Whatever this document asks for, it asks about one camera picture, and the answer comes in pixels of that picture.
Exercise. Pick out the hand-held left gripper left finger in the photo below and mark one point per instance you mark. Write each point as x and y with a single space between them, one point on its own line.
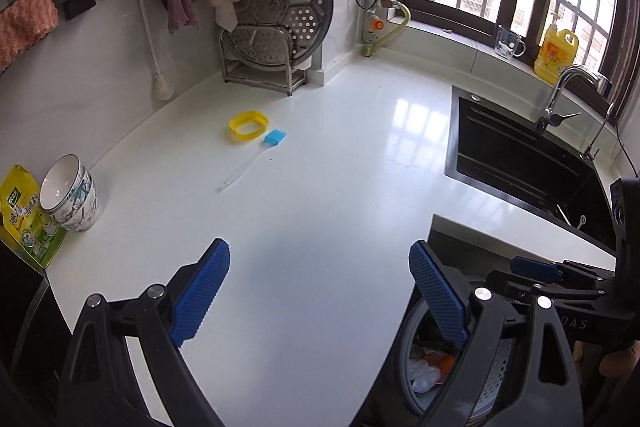
200 292

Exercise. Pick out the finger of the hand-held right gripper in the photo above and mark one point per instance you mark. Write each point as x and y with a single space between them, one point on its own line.
510 284
532 268

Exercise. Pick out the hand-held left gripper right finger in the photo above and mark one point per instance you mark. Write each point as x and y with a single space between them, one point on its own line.
440 297

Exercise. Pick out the blue mesh waste basket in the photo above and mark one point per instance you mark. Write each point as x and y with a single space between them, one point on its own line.
495 377

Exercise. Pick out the person's right hand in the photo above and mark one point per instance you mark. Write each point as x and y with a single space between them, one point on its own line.
614 364

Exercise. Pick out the black sink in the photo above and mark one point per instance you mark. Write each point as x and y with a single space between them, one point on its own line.
520 157

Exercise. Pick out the white patterned bowl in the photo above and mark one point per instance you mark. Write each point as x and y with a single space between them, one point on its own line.
62 182
82 219

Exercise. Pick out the thin chrome faucet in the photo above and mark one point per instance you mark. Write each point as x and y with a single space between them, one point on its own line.
597 132

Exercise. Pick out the blue silicone brush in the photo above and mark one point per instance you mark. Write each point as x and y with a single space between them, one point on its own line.
274 138

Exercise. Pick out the chrome kitchen faucet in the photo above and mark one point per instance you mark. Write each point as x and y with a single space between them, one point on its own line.
557 92

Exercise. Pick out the black stove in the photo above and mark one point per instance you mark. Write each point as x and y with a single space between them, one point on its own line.
25 332

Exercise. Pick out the yellow green packet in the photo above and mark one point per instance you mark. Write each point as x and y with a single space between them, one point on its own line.
25 222

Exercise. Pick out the white bottle brush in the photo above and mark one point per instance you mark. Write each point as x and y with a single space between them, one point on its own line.
162 87

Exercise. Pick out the yellow oil bottle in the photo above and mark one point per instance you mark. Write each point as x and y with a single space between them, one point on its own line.
557 57

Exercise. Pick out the glass measuring cup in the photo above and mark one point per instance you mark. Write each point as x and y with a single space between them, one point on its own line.
507 44

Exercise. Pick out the metal dish rack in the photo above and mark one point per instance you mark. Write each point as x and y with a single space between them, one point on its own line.
295 79

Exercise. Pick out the dark framed window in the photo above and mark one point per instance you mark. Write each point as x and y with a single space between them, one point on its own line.
500 22

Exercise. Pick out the small round metal tray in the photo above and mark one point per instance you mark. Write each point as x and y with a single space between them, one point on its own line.
255 47

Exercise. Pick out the black holder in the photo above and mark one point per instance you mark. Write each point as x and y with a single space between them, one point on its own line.
79 6

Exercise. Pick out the pink towel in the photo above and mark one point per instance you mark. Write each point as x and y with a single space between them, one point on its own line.
25 27

